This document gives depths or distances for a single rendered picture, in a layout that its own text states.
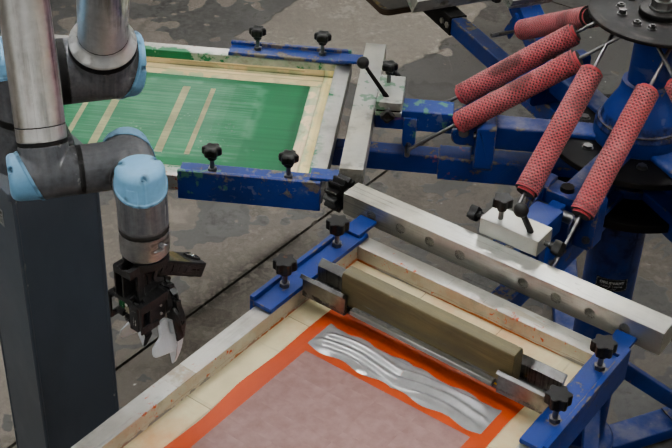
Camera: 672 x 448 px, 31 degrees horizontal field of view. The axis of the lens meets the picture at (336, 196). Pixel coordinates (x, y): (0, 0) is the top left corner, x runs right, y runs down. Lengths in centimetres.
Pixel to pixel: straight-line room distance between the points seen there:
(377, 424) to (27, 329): 72
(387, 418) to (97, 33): 79
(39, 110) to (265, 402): 63
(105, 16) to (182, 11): 355
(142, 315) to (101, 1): 50
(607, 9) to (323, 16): 301
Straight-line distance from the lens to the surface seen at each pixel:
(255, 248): 403
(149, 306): 188
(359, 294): 220
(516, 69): 274
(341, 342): 220
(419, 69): 512
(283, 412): 207
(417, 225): 236
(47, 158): 186
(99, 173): 187
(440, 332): 212
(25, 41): 184
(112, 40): 208
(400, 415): 208
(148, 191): 178
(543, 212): 243
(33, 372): 247
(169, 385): 208
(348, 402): 209
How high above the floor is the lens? 240
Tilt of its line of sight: 34 degrees down
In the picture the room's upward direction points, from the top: 2 degrees clockwise
